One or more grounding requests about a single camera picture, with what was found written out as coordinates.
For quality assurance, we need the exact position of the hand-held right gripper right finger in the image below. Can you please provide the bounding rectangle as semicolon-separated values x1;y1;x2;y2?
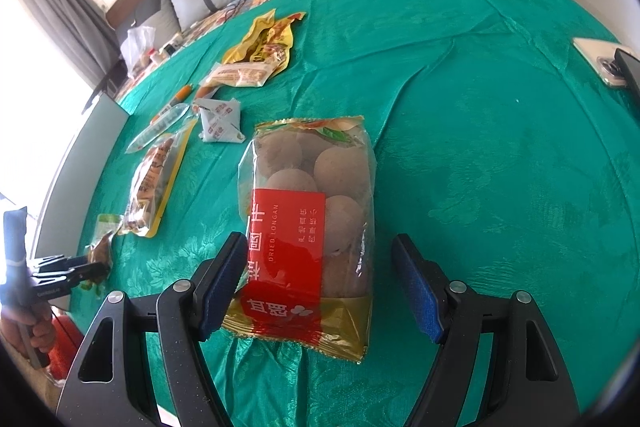
391;234;582;427

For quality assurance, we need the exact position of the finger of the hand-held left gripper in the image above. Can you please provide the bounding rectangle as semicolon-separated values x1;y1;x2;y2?
67;263;112;290
50;255;93;269

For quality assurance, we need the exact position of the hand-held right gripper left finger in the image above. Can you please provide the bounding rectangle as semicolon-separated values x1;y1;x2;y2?
54;232;249;427

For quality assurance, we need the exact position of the small brown snack packet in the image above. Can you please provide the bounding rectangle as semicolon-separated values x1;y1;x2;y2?
82;232;117;293

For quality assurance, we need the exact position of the clear longan bag red label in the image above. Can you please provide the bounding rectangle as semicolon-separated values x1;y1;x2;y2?
222;116;377;364

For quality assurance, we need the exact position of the person's left hand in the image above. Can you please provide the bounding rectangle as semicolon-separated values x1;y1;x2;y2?
0;299;57;358

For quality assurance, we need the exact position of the small green-white snack packet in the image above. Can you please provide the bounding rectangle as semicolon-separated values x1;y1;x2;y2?
95;214;123;240

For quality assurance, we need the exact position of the yellow-edged clear snack bag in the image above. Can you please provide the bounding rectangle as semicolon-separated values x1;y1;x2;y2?
120;119;198;240

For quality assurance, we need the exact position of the white flat board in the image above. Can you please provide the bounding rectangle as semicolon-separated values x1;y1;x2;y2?
35;94;132;258

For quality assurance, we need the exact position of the long clear snack packet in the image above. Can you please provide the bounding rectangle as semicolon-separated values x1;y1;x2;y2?
125;103;193;154

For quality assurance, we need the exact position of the green patterned bedspread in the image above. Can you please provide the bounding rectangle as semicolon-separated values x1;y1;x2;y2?
55;0;640;427

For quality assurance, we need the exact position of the white triangular snack packet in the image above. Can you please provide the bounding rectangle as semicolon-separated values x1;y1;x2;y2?
192;97;247;144

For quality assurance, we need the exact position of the dark wooden chair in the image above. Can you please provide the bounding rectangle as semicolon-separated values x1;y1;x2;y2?
92;57;127;102

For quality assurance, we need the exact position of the thin orange sausage stick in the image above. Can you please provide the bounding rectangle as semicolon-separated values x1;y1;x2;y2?
150;85;193;124

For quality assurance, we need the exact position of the pale orange snack packet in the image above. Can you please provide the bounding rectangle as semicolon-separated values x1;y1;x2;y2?
200;62;273;88

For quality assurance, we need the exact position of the white plastic bag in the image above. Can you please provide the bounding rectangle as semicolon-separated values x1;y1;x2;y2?
120;26;157;68

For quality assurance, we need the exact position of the yellow printed snack bag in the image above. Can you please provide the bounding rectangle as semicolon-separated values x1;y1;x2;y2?
222;27;297;72

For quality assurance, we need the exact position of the grey curtain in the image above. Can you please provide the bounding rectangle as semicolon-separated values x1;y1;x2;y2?
10;0;121;92

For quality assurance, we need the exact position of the crumpled yellow snack bag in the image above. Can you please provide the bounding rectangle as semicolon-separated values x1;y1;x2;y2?
242;9;307;45

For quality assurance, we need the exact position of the white smartphone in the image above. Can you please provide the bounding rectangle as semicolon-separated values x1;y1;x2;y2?
572;37;631;88

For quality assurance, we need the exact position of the black smartphone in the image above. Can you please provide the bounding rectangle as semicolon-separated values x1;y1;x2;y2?
614;48;640;96

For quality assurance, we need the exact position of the thin dark cable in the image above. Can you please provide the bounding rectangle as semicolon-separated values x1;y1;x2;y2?
220;0;266;18

